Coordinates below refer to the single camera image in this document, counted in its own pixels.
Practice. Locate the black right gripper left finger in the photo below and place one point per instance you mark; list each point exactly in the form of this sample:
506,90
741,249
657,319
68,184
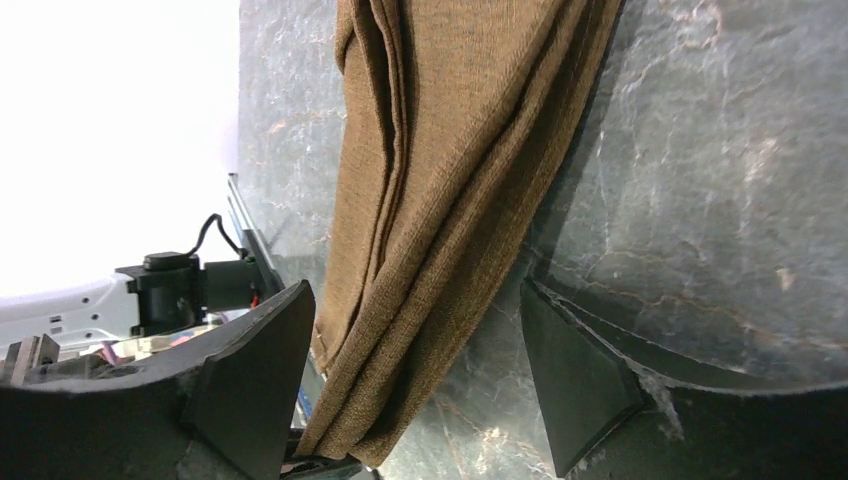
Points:
218,405

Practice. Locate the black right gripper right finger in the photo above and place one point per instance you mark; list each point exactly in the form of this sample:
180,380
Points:
618,406

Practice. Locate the brown cloth napkin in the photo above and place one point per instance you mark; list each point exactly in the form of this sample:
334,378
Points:
458,116

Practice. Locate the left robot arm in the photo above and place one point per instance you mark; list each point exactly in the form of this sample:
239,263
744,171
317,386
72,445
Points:
167,292

